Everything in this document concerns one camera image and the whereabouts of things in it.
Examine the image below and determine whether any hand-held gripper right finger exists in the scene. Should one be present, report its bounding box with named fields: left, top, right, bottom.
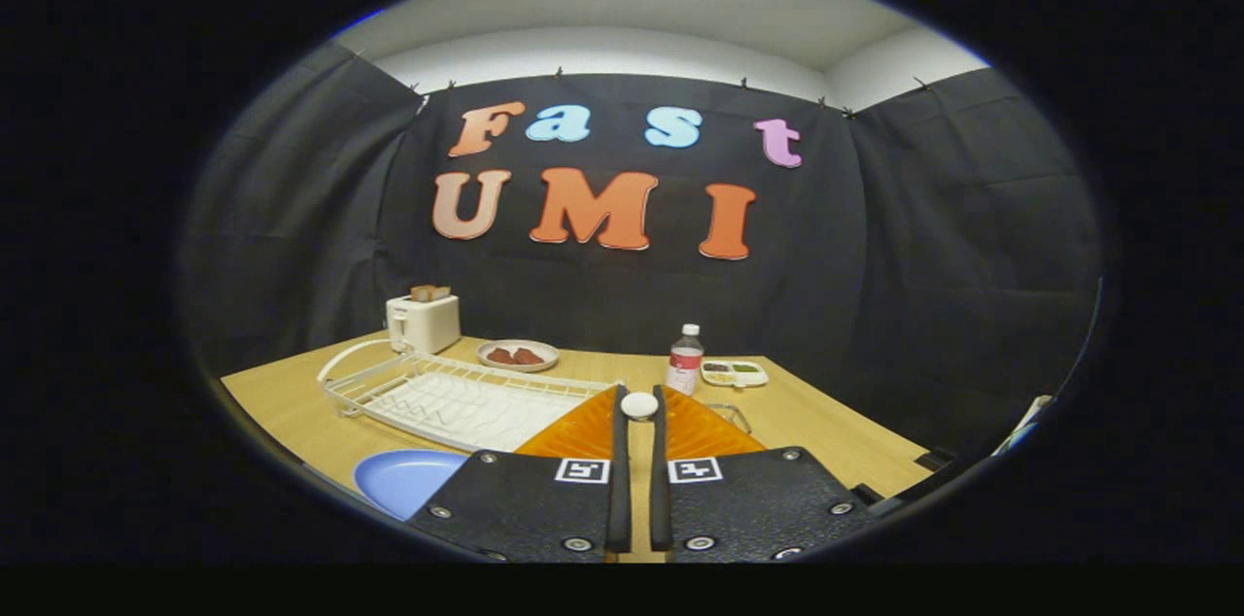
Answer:
left=649, top=385, right=881, bottom=564

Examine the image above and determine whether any white toaster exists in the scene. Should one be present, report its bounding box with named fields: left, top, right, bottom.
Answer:
left=386, top=293, right=462, bottom=356

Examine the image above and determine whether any blue plate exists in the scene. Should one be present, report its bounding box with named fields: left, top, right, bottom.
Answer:
left=353, top=449, right=469, bottom=522

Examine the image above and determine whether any small white plate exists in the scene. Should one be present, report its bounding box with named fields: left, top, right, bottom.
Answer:
left=476, top=339, right=561, bottom=373

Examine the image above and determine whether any white wire dish rack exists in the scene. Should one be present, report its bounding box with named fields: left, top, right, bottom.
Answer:
left=317, top=339, right=623, bottom=454

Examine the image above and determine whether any white compartment tray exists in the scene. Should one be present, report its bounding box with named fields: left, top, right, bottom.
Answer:
left=700, top=359, right=769, bottom=389

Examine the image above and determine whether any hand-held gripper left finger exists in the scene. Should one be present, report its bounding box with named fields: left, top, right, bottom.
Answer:
left=406, top=385, right=633, bottom=564

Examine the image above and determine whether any black backdrop cloth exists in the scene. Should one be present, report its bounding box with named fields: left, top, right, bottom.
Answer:
left=178, top=41, right=1104, bottom=462

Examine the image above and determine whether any clear bottle with red label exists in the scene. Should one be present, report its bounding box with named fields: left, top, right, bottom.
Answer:
left=666, top=324, right=705, bottom=395

